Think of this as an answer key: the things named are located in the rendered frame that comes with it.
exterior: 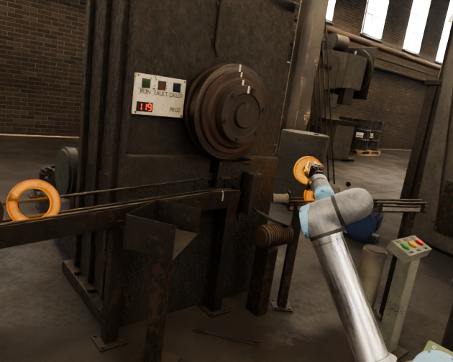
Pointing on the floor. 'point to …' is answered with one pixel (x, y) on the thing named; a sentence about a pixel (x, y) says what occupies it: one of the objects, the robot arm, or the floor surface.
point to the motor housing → (265, 264)
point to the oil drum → (283, 177)
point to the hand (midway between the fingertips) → (308, 166)
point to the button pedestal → (400, 291)
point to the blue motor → (365, 228)
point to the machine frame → (170, 136)
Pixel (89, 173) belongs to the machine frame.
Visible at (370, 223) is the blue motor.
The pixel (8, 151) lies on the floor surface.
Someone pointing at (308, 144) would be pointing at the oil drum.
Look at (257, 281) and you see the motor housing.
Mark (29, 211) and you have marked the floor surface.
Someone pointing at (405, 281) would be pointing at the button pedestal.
